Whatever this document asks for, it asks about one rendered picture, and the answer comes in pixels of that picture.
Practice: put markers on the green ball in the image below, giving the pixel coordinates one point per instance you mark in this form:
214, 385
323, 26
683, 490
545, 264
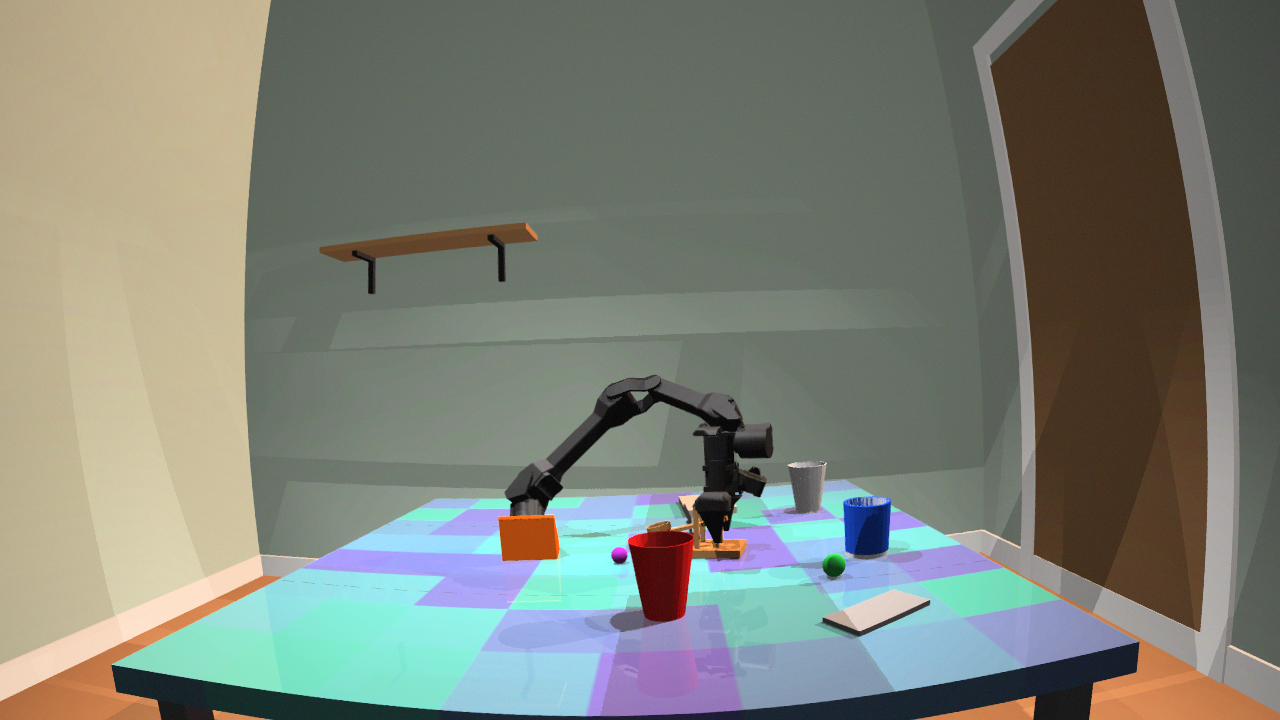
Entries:
834, 565

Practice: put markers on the beige flat rectangular plank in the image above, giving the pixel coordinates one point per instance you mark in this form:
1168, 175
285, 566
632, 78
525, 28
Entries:
876, 612

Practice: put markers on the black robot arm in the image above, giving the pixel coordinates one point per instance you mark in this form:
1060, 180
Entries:
539, 482

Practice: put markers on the red plastic cup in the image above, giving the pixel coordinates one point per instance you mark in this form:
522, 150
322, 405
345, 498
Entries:
661, 561

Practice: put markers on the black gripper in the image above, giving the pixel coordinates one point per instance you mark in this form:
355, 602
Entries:
717, 501

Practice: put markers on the blue cup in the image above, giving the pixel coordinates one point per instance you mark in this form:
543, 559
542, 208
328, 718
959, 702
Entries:
867, 522

